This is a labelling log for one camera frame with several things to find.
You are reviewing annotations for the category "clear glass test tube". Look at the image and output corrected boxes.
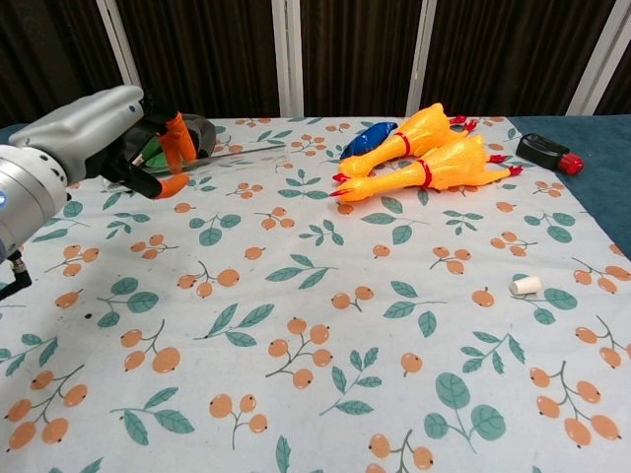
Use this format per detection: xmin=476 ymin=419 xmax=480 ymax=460
xmin=101 ymin=143 xmax=291 ymax=191

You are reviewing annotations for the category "floral print tablecloth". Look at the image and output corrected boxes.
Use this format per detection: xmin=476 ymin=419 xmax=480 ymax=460
xmin=0 ymin=116 xmax=631 ymax=473

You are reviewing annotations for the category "white frame post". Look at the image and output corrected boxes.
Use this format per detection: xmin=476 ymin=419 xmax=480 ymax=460
xmin=565 ymin=0 xmax=631 ymax=117
xmin=271 ymin=0 xmax=304 ymax=118
xmin=404 ymin=0 xmax=436 ymax=118
xmin=95 ymin=0 xmax=145 ymax=95

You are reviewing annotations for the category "dark brown curtain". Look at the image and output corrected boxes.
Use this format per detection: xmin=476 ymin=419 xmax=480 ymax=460
xmin=0 ymin=0 xmax=631 ymax=129

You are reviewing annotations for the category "blue foil packet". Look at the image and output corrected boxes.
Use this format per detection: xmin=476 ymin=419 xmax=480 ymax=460
xmin=338 ymin=121 xmax=399 ymax=161

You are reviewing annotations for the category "dark grey pouch green lining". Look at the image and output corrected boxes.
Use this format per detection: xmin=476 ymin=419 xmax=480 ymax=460
xmin=116 ymin=112 xmax=218 ymax=184

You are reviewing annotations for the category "yellow rubber chicken toy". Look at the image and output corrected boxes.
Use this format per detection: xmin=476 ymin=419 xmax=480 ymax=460
xmin=336 ymin=101 xmax=479 ymax=179
xmin=330 ymin=133 xmax=524 ymax=204

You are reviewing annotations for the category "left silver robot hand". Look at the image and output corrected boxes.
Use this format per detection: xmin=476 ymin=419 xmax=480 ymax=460
xmin=8 ymin=85 xmax=198 ymax=201

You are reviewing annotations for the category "black device with red cap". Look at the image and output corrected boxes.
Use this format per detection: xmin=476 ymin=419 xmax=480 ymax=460
xmin=515 ymin=132 xmax=585 ymax=175

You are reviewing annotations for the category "white cork stopper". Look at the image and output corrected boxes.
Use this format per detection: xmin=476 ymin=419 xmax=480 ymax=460
xmin=509 ymin=276 xmax=542 ymax=297

